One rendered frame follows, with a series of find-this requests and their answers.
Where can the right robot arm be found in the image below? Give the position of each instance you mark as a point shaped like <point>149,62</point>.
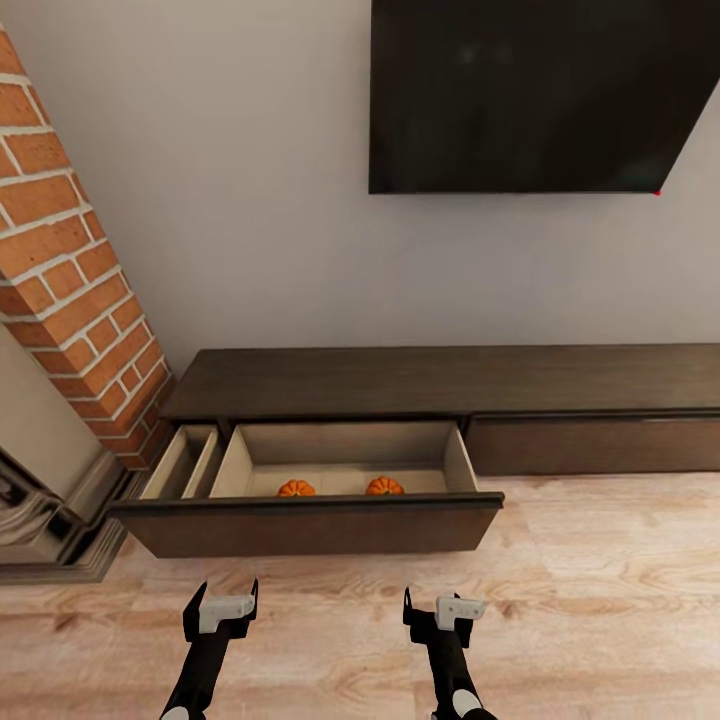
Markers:
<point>446,633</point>

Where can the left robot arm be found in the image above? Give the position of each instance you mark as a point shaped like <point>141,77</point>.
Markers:
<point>209,629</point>

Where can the pumpkin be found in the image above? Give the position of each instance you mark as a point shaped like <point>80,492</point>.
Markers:
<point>383,485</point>
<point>295,487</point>

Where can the wall mounted tv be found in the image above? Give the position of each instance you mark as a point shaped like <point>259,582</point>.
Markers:
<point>536,96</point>

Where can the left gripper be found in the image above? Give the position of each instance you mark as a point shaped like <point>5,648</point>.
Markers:
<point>213,645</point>

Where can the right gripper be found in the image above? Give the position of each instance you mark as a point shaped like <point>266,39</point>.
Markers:
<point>424,630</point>

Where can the wood fireplace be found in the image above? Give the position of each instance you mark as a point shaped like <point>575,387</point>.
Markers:
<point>55,478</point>

